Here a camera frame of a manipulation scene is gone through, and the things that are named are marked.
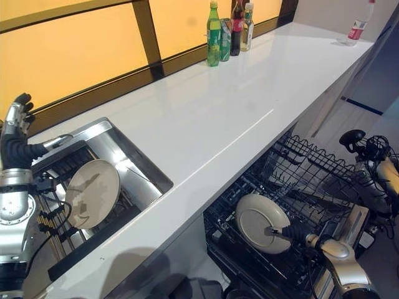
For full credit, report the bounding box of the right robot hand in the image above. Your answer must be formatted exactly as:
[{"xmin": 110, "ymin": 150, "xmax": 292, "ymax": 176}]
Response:
[{"xmin": 264, "ymin": 225, "xmax": 309, "ymax": 247}]

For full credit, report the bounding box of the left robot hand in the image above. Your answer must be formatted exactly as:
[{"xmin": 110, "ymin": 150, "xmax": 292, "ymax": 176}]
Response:
[{"xmin": 0, "ymin": 92, "xmax": 49, "ymax": 171}]

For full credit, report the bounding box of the cream plate with foot ring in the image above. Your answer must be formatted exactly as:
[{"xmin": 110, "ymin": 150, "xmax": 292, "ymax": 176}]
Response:
[{"xmin": 235, "ymin": 193, "xmax": 292, "ymax": 255}]

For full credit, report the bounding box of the silver faucet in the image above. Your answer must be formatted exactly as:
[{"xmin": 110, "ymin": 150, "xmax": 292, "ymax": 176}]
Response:
[{"xmin": 41, "ymin": 133, "xmax": 74, "ymax": 150}]

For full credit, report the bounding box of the black sink dish rack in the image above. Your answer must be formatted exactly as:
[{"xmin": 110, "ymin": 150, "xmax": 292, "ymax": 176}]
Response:
[{"xmin": 30, "ymin": 140, "xmax": 141, "ymax": 263}]

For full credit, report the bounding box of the cream plate with stains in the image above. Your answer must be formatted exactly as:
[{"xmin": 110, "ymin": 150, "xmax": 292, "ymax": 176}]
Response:
[{"xmin": 65, "ymin": 159, "xmax": 121, "ymax": 230}]

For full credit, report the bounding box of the black electric scooter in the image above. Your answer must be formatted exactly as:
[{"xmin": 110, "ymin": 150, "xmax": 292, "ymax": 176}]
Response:
[{"xmin": 339, "ymin": 130, "xmax": 399, "ymax": 250}]

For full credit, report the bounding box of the stainless steel sink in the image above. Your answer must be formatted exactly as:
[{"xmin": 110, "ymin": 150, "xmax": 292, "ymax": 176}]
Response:
[{"xmin": 27, "ymin": 117, "xmax": 174, "ymax": 281}]

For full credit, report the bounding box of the green soda can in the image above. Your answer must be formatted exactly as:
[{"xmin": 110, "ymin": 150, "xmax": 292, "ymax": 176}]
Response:
[{"xmin": 219, "ymin": 17, "xmax": 233, "ymax": 62}]

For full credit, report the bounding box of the clear yellow drink bottle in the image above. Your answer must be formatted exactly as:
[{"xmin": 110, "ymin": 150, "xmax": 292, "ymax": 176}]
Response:
[{"xmin": 240, "ymin": 2, "xmax": 255, "ymax": 52}]

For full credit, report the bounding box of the dark cola bottle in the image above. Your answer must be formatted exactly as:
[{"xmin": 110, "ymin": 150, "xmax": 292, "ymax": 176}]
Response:
[{"xmin": 229, "ymin": 0, "xmax": 244, "ymax": 57}]

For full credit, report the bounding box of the red label water bottle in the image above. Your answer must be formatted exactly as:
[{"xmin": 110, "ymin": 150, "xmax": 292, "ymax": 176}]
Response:
[{"xmin": 347, "ymin": 0, "xmax": 377, "ymax": 45}]

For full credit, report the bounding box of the green soda bottle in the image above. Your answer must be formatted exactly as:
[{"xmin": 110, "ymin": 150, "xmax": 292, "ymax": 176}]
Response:
[{"xmin": 206, "ymin": 1, "xmax": 223, "ymax": 67}]

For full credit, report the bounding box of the black wire dishwasher basket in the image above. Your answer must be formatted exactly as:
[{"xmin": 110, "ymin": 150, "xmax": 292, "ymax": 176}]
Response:
[{"xmin": 203, "ymin": 173, "xmax": 355, "ymax": 299}]

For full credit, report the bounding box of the black wire cup rack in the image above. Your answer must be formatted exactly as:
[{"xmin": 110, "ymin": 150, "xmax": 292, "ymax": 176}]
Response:
[{"xmin": 270, "ymin": 133, "xmax": 372, "ymax": 213}]

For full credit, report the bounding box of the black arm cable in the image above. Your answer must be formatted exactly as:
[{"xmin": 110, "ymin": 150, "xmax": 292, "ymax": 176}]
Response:
[{"xmin": 36, "ymin": 174, "xmax": 74, "ymax": 247}]

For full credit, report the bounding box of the black wire scooter basket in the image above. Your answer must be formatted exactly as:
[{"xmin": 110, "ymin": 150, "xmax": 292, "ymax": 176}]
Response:
[{"xmin": 365, "ymin": 134, "xmax": 394, "ymax": 163}]

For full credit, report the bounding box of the dark brown window frame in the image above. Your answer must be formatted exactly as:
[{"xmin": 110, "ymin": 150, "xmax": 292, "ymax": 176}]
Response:
[{"xmin": 0, "ymin": 0, "xmax": 296, "ymax": 135}]

